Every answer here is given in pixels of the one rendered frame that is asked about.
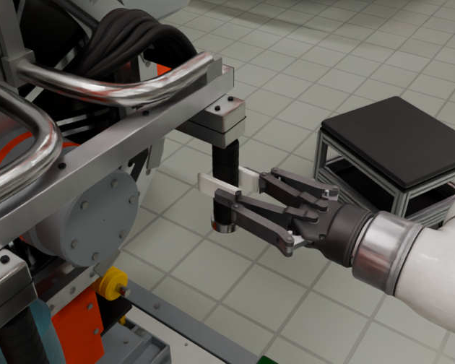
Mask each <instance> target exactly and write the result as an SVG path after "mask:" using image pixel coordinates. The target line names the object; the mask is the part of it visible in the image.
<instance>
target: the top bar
mask: <svg viewBox="0 0 455 364"><path fill-rule="evenodd" d="M233 88H234V67H231V66H228V65H225V64H222V75H221V76H220V77H218V78H216V79H215V80H213V81H212V82H210V83H209V84H205V83H203V82H200V81H197V80H196V81H195V82H193V83H192V84H190V85H189V86H187V87H185V88H183V89H182V90H181V91H179V92H177V93H176V94H174V95H171V96H170V97H167V98H165V99H163V100H159V101H157V102H154V103H150V104H146V105H145V106H143V107H141V108H140V109H139V110H136V111H135V112H133V113H132V114H130V115H129V116H127V117H125V118H123V119H122V120H120V121H119V122H117V123H115V124H114V125H112V126H111V127H109V128H107V129H106V130H104V131H102V132H101V133H99V134H98V135H96V136H94V137H93V138H91V139H89V140H88V141H86V142H85V143H83V144H81V145H79V146H78V147H76V148H75V149H73V150H72V151H70V152H68V153H66V154H65V155H63V156H62V157H60V158H59V159H57V160H56V161H55V163H54V164H53V165H52V166H51V167H50V168H49V169H48V170H47V171H46V172H45V173H44V174H43V175H42V176H41V177H39V179H38V180H36V181H35V182H33V183H32V184H30V185H29V186H28V187H26V188H24V189H23V190H21V191H20V192H18V193H16V194H15V195H14V196H12V197H10V198H8V199H7V200H6V201H3V202H2V203H0V249H1V248H3V247H5V246H6V245H7V244H8V243H10V242H12V241H13V240H14V239H16V238H18V237H19V236H20V235H21V234H23V233H25V232H26V231H28V230H29V229H30V228H32V227H33V226H35V225H37V224H38V223H39V222H40V221H42V220H44V219H45V218H47V216H49V215H51V214H52V213H54V212H55V211H56V210H57V209H59V208H61V207H62V206H64V205H65V204H66V203H68V202H70V201H71V200H72V199H74V198H75V197H76V196H78V195H80V194H81V193H82V192H84V191H86V190H87V189H88V188H89V187H91V186H93V185H94V184H96V183H97V182H98V181H100V180H101V179H103V178H104V177H106V176H107V175H108V174H110V173H112V172H113V171H114V170H115V169H117V168H119V167H120V166H122V165H123V164H124V163H126V162H127V161H129V160H130V159H131V158H133V157H134V156H136V155H138V154H139V153H140V152H142V151H143V150H145V149H146V148H148V147H149V146H150V145H152V144H153V143H155V142H156V141H157V140H159V139H161V138H162V137H164V136H165V135H166V134H168V133H169V132H171V131H172V130H174V129H175V128H176V127H178V126H180V125H181V124H182V123H183V122H185V121H187V120H188V119H190V118H191V117H192V116H194V115H195V114H197V113H198V112H199V111H201V110H202V109H204V108H206V107H207V106H208V105H210V104H211V103H213V102H214V101H216V100H217V99H218V98H220V97H221V96H223V95H224V94H225V93H227V92H229V91H230V90H231V89H233Z"/></svg>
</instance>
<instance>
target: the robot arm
mask: <svg viewBox="0 0 455 364"><path fill-rule="evenodd" d="M197 177H198V191H201V192H203V193H205V194H207V195H210V196H212V197H214V200H215V201H216V202H218V203H221V204H223V205H225V206H226V207H229V208H231V221H232V223H234V224H235V225H237V226H239V227H241V228H243V229H244V230H247V231H248V232H250V233H252V234H254V235H255V236H257V237H259V238H261V239H262V240H264V241H266V242H268V243H270V244H272V245H273V246H275V247H277V248H278V249H279V250H280V252H281V253H282V254H283V255H284V256H286V257H291V256H292V255H293V251H294V250H295V249H297V248H300V247H302V246H304V247H306V248H314V249H317V250H319V251H320V252H322V254H323V255H324V257H325V258H327V259H328V260H331V261H333V262H335V263H337V264H339V265H342V266H344V267H346V268H350V267H352V275H353V277H354V278H355V279H357V280H360V281H361V282H364V283H366V284H368V285H370V286H372V287H374V288H376V289H378V290H381V291H383V292H385V293H386V294H387V295H391V296H393V297H395V298H397V299H399V300H400V301H402V302H403V303H405V304H406V305H408V306H409V307H410V308H411V309H412V310H413V311H414V312H415V313H417V314H418V315H420V316H422V317H423V318H425V319H427V320H429V321H430V322H432V323H434V324H436V325H438V326H440V327H442V328H444V329H446V330H448V331H450V332H452V333H455V201H454V203H453V204H452V205H451V207H450V209H449V211H448V212H447V214H446V216H445V218H444V221H443V225H442V227H440V228H439V229H437V230H433V229H430V228H428V227H424V226H422V225H421V224H419V223H414V222H411V221H409V220H406V219H404V218H402V217H399V216H397V215H395V214H392V213H390V212H387V211H380V212H378V213H377V214H376V215H375V216H374V214H373V213H372V212H371V211H369V210H366V209H363V208H362V207H359V206H357V205H354V204H351V203H346V204H343V205H341V204H340V203H339V202H338V201H337V200H338V196H339V187H338V186H336V185H330V184H324V183H319V182H317V181H313V180H311V179H308V178H305V177H302V176H300V175H296V174H294V173H291V172H288V171H286V170H282V169H279V168H272V169H271V171H270V172H268V173H265V172H263V173H260V172H257V171H255V170H252V169H250V168H247V167H241V166H239V175H238V177H239V180H238V185H239V186H241V187H244V188H245V189H248V190H250V191H252V192H254V193H256V192H257V191H258V190H259V193H260V194H261V193H266V194H268V195H270V196H271V197H273V198H274V199H276V200H277V201H279V202H281V203H283V204H284V205H286V206H287V207H286V208H284V207H280V206H277V205H274V204H270V203H267V202H265V201H260V200H258V199H253V198H251V197H248V196H244V195H242V189H239V188H237V187H234V186H232V185H230V184H228V183H226V182H223V181H221V180H218V179H216V178H213V177H211V176H210V175H207V174H205V173H202V172H199V173H198V174H197ZM279 177H280V178H281V180H279Z"/></svg>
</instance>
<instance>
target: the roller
mask: <svg viewBox="0 0 455 364"><path fill-rule="evenodd" d="M127 282H128V277H127V274H126V273H125V272H122V271H121V270H120V269H117V268H116V267H114V266H112V267H111V268H110V269H109V270H108V271H107V272H106V273H105V274H104V276H103V277H99V278H98V279H96V280H95V281H94V282H93V283H92V284H91V285H90V286H89V288H90V289H92V290H94V291H95V292H96V293H98V294H99V295H101V296H103V297H104V298H105V299H107V300H115V299H116V298H118V297H119V296H120V295H122V296H124V297H127V296H129V294H130V292H131V290H130V289H129V288H127V287H126V286H127Z"/></svg>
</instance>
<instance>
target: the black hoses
mask: <svg viewBox="0 0 455 364"><path fill-rule="evenodd" d="M142 52H143V57H144V59H145V60H148V61H151V62H154V63H156V64H159V65H162V66H166V67H168V68H171V69H172V68H174V67H175V66H177V65H179V64H181V63H183V62H184V61H186V60H188V59H189V58H191V57H193V56H195V55H196V54H198V53H197V51H196V49H195V47H194V46H193V45H192V43H191V41H190V40H189V39H188V38H187V37H186V36H185V35H184V34H183V33H182V32H181V31H180V30H179V29H177V28H176V27H174V26H172V25H166V24H164V25H163V24H161V23H159V22H158V21H157V20H156V19H155V18H154V17H153V16H151V15H150V14H148V13H147V12H145V11H143V10H141V9H126V8H117V9H114V10H112V11H110V12H109V13H107V14H106V15H105V16H104V18H102V19H101V21H100V22H99V24H98V25H97V27H96V28H95V31H94V33H93V34H92V37H91V38H90V41H89V43H88V44H87V47H86V49H85V51H84V54H83V56H82V59H81V61H80V62H79V63H78V65H77V66H76V67H75V68H74V69H73V70H72V71H71V72H69V73H71V74H76V75H78V76H81V77H86V78H89V79H94V80H98V81H102V82H105V81H103V80H102V78H104V77H106V76H108V75H109V74H111V73H113V72H114V71H116V70H117V69H119V68H121V67H122V66H124V65H125V64H127V63H129V62H130V61H131V60H133V59H134V58H136V57H137V56H138V55H139V54H141V53H142Z"/></svg>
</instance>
